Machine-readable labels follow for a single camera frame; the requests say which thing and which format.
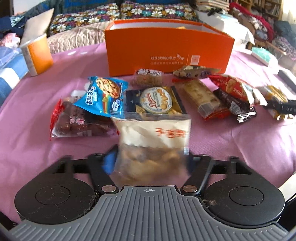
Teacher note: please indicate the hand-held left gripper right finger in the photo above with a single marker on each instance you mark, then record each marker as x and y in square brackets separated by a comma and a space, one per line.
[192, 164]

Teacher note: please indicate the orange cardboard box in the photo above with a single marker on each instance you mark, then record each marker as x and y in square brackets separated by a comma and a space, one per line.
[143, 46]

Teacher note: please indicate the teal white tissue pack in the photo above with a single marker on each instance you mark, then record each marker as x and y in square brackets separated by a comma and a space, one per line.
[263, 55]

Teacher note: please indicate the floral cushion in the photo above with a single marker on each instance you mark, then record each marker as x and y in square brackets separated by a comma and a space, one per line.
[157, 10]
[83, 20]

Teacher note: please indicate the orange white paper cup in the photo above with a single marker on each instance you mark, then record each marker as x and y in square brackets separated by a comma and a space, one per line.
[41, 55]

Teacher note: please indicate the pink tablecloth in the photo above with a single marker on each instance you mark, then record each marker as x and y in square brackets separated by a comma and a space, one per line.
[231, 150]

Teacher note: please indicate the pink floral cloth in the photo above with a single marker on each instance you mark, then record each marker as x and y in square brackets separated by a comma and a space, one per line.
[9, 39]

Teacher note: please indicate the red snack packet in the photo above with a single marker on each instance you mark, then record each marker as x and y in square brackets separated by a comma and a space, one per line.
[233, 89]

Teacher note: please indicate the dark grey box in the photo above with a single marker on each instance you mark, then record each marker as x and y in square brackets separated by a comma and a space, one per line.
[288, 76]

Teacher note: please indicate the white box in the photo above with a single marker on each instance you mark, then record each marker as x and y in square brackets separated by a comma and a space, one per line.
[231, 25]

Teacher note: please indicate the wooden bookshelf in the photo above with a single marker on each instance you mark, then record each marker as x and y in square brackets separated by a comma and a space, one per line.
[266, 7]

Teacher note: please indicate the stack of books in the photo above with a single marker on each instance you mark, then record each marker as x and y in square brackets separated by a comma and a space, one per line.
[212, 4]

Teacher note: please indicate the blue striped blanket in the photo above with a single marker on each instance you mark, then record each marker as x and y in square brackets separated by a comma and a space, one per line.
[9, 76]

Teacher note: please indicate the butter cookie packet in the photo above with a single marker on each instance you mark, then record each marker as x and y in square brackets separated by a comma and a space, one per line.
[157, 99]

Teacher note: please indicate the clear biscuit pack red ends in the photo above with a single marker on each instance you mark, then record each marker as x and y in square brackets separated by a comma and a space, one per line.
[201, 97]

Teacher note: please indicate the brown round cake packet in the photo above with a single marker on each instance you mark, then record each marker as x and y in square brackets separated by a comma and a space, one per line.
[148, 78]

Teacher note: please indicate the red cloth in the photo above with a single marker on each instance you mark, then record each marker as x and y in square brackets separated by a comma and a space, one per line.
[266, 25]

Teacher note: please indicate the yellow white snack packet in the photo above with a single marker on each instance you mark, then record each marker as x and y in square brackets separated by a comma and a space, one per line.
[275, 95]

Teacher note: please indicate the olive brown snack packet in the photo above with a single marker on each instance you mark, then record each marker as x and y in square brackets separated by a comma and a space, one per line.
[196, 71]

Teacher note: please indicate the beige pillow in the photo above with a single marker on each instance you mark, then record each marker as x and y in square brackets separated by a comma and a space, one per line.
[37, 25]

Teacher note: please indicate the blue cookie packet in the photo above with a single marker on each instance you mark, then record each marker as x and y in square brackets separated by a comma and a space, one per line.
[104, 92]

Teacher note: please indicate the translucent white snack bag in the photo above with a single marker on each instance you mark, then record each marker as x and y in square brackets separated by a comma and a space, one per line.
[150, 143]

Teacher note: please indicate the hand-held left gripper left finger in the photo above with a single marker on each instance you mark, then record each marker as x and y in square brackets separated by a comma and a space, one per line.
[106, 163]

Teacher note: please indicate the navy cloth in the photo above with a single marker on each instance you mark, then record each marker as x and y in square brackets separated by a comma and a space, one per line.
[9, 25]

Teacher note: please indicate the dark brown snack packet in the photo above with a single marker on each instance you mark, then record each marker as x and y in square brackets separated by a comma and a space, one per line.
[235, 107]

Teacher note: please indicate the red date packet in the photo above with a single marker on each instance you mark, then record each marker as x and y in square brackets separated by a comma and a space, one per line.
[76, 125]

